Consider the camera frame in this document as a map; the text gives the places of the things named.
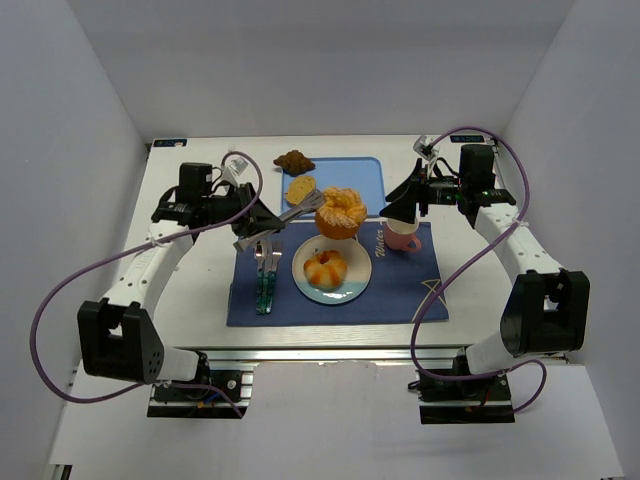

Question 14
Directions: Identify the orange ring cake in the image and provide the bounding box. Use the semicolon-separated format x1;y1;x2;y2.
314;187;367;240

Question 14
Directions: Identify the white orange striped bun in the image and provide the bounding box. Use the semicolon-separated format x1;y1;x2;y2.
303;250;348;290

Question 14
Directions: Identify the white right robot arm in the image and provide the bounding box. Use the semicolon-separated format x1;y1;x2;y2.
228;141;590;376

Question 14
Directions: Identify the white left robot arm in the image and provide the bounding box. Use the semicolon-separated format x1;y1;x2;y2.
77;163;284;384

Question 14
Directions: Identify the sliced loaf bread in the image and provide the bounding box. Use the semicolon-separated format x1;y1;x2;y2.
285;175;316;205

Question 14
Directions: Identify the brown croissant bread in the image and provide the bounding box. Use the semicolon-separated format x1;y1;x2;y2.
273;150;316;176

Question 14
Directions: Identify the pink mug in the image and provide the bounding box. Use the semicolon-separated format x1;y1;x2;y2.
383;218;422;253

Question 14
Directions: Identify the light blue tray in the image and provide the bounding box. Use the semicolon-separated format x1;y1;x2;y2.
305;157;387;217

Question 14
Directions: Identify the cream and blue plate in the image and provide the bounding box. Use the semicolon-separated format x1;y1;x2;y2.
292;235;372;305

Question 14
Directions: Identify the blue cloth placemat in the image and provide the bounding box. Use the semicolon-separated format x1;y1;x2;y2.
226;221;441;327

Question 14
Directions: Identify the knife with green handle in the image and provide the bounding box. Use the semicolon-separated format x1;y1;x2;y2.
260;239;273;315

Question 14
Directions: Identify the spoon with green handle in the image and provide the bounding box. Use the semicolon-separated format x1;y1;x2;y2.
254;240;267;315

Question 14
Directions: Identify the fork with green handle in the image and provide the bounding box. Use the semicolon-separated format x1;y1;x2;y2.
266;240;283;314

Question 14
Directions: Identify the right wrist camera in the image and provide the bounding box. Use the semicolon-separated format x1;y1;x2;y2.
413;135;438;161

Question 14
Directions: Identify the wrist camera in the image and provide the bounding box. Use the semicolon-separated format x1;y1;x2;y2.
413;135;438;161
221;156;249;182

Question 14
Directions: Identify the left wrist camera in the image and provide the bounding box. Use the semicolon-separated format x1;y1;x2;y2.
221;156;249;182

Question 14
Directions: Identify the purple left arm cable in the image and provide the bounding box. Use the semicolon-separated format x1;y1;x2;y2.
29;151;265;417

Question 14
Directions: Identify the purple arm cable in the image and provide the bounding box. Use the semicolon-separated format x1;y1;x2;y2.
407;126;547;412
29;151;265;417

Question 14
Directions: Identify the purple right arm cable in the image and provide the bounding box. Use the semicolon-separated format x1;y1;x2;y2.
407;126;547;412

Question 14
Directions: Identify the aluminium table frame rail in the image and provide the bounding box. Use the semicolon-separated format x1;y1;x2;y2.
92;344;569;374

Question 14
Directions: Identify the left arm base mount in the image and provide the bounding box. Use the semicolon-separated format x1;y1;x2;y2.
147;368;253;419

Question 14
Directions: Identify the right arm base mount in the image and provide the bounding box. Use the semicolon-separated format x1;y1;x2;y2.
407;373;515;425

